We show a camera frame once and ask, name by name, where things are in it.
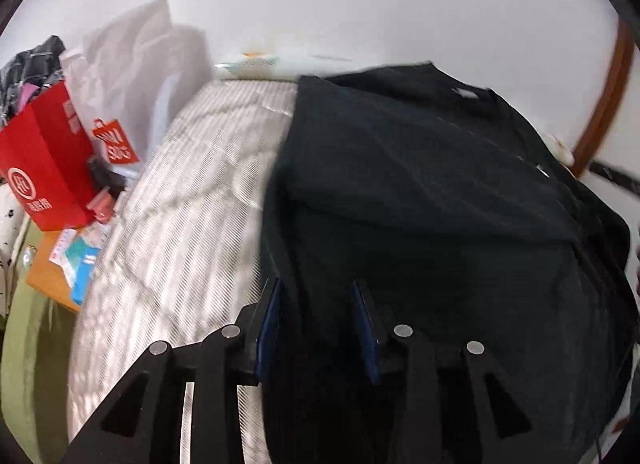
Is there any red paper bag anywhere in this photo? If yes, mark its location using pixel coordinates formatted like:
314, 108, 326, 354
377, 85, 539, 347
0, 79, 98, 232

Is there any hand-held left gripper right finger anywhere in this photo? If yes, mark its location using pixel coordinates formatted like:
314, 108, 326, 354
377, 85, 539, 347
350, 278, 576, 464

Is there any striped mattress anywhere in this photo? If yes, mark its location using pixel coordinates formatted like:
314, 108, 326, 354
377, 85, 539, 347
66, 78, 301, 464

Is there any teal packet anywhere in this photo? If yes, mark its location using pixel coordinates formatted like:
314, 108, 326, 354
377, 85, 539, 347
62, 239, 97, 286

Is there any black bottle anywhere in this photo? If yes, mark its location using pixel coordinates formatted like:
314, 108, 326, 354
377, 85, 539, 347
87, 154, 123, 195

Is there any green blanket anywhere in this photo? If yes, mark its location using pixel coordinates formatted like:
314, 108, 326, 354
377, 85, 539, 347
0, 219, 76, 464

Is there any white plastic bag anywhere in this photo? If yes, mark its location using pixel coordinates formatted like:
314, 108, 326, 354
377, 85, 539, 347
65, 0, 211, 170

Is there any brown wooden door frame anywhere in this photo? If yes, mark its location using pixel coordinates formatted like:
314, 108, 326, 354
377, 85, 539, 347
572, 14, 636, 180

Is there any grey checked cloth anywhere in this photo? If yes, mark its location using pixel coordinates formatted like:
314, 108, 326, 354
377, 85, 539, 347
0, 35, 67, 127

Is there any wooden bedside table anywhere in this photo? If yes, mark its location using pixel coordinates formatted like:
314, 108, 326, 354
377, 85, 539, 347
25, 231, 83, 314

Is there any white pink packet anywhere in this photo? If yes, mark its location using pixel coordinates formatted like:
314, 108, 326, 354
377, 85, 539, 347
50, 229, 81, 265

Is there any blue tissue box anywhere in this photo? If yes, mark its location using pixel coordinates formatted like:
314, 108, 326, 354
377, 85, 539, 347
70, 244, 102, 306

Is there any black garment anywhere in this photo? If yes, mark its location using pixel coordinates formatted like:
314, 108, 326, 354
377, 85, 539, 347
260, 60, 637, 464

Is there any small pink container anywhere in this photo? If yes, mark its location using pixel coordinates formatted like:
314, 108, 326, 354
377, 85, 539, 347
87, 187, 117, 220

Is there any white spotted pillow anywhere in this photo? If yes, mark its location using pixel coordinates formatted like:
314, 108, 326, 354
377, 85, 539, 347
0, 184, 28, 295

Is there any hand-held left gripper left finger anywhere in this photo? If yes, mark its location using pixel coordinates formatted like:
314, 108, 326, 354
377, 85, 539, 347
60, 277, 286, 464

